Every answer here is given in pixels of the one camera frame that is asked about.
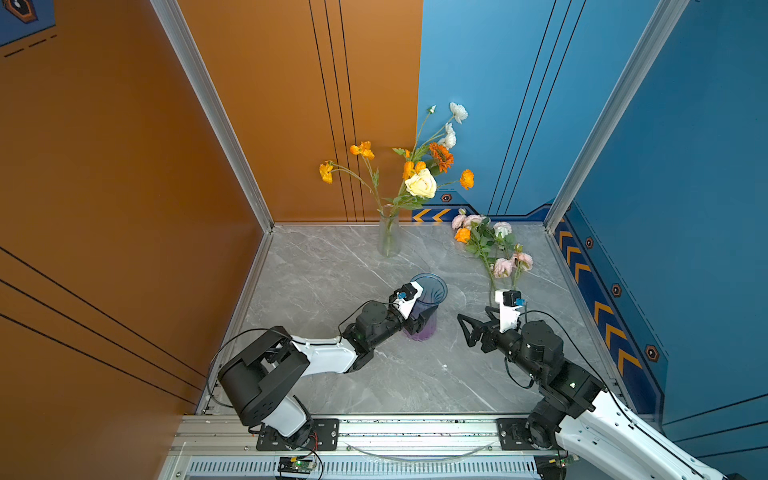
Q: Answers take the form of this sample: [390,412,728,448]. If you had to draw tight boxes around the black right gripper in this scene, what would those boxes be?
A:
[456,306,546,383]

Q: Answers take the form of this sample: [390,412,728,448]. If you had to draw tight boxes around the purple glass vase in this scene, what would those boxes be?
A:
[404,273,448,341]

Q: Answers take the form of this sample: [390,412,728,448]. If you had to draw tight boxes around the single orange ranunculus stem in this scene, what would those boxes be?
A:
[454,226,499,295]

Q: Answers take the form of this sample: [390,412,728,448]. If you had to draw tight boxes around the clear ribbed glass vase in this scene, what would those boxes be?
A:
[377,207,401,258]

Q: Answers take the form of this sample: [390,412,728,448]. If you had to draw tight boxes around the cream white rose stem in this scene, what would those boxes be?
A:
[393,169,438,210]

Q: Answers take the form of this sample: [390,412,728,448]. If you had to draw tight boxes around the orange gerbera flower stem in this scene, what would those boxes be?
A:
[427,142,454,175]

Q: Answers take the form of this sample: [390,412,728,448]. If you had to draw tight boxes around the orange poppy flower stem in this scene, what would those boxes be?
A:
[317,140,388,217]

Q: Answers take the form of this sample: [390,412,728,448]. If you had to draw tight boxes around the small orange flower stem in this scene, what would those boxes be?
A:
[403,161,475,198]

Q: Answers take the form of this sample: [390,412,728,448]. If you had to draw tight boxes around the white ranunculus flower stem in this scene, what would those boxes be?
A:
[411,102,469,162]

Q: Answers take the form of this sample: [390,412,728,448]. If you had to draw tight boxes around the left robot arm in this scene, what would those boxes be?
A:
[217,300,437,448]

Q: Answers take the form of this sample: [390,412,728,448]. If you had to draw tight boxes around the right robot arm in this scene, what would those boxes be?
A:
[457,314,725,479]

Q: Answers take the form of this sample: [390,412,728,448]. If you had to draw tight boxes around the pink rose flower stem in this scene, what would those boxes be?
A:
[478,219,534,307]

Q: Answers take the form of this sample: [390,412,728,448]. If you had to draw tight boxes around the green circuit board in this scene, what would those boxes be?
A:
[276,457,319,479]

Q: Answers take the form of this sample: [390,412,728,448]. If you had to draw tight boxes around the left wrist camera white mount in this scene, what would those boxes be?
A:
[389,281,423,321]

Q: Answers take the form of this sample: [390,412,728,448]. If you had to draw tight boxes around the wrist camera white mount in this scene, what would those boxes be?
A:
[494,290,525,333]
[389,281,423,321]

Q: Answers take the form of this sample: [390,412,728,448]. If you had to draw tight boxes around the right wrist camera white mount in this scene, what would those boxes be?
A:
[494,290,525,333]

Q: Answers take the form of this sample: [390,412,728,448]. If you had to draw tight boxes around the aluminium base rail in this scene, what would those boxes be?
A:
[158,413,673,480]

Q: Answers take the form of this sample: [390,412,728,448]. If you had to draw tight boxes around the aluminium corner post right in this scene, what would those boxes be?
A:
[543,0,689,234]

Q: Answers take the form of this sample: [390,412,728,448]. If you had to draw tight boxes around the aluminium corner post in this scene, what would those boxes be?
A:
[543,0,689,234]
[150,0,274,233]

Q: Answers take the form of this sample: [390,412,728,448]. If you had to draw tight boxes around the aluminium corner post left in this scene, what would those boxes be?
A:
[150,0,274,233]

